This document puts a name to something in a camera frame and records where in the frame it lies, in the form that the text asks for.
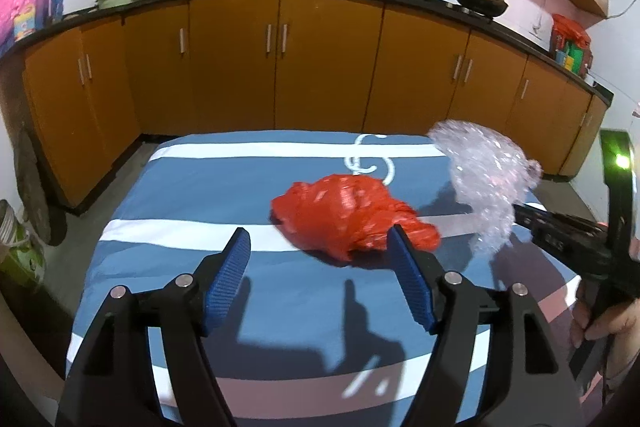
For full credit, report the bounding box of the red bag of colourful items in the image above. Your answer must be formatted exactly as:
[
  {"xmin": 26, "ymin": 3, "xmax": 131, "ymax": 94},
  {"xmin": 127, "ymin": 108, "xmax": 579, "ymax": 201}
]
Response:
[{"xmin": 550, "ymin": 13, "xmax": 594, "ymax": 78}]

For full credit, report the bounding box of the orange kitchen cabinet row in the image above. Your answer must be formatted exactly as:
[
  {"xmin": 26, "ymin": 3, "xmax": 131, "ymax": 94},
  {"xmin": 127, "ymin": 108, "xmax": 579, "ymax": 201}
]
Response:
[{"xmin": 22, "ymin": 0, "xmax": 615, "ymax": 210}]

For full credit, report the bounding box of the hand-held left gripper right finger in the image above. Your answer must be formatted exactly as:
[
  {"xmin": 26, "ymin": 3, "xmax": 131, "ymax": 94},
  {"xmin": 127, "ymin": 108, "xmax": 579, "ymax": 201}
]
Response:
[{"xmin": 387, "ymin": 224, "xmax": 583, "ymax": 427}]

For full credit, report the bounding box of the clear plastic bag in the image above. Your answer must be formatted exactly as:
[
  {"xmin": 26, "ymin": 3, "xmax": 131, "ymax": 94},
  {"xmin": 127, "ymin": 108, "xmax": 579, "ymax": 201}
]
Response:
[{"xmin": 427, "ymin": 119, "xmax": 543, "ymax": 258}]

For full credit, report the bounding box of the person's right hand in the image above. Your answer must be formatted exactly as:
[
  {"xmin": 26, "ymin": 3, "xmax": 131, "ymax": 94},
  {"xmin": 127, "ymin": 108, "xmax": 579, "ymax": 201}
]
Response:
[{"xmin": 570, "ymin": 287, "xmax": 640, "ymax": 349}]

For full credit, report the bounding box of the blue white striped bed sheet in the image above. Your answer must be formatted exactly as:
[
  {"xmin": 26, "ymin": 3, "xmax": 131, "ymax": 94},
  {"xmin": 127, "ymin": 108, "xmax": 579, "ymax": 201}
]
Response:
[{"xmin": 65, "ymin": 132, "xmax": 583, "ymax": 427}]

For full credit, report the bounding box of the yellow printed box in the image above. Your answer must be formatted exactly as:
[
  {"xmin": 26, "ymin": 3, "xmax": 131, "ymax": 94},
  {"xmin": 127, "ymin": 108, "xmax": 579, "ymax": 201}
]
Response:
[{"xmin": 12, "ymin": 4, "xmax": 36, "ymax": 42}]

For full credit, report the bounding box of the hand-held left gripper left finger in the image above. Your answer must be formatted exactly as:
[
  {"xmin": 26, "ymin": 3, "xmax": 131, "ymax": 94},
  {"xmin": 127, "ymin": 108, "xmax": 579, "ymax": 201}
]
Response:
[{"xmin": 55, "ymin": 227, "xmax": 252, "ymax": 427}]

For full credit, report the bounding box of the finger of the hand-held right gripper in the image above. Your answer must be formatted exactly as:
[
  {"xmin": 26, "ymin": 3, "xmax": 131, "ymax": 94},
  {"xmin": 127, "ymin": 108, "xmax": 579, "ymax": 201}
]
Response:
[
  {"xmin": 531, "ymin": 229, "xmax": 610, "ymax": 279},
  {"xmin": 512, "ymin": 202, "xmax": 601, "ymax": 234}
]

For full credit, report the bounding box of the green bucket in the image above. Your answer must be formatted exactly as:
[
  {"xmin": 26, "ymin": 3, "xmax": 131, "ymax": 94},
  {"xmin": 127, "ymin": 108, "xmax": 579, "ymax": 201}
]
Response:
[{"xmin": 0, "ymin": 199, "xmax": 48, "ymax": 294}]

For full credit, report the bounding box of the dark grey slab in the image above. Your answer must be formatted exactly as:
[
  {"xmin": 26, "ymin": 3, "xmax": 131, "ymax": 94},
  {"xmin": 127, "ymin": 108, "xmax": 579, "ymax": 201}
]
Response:
[{"xmin": 12, "ymin": 127, "xmax": 67, "ymax": 248}]

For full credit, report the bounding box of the red plastic bag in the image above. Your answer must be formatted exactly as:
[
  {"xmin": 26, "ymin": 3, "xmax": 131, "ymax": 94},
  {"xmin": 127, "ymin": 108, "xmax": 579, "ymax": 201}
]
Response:
[{"xmin": 271, "ymin": 174, "xmax": 442, "ymax": 264}]

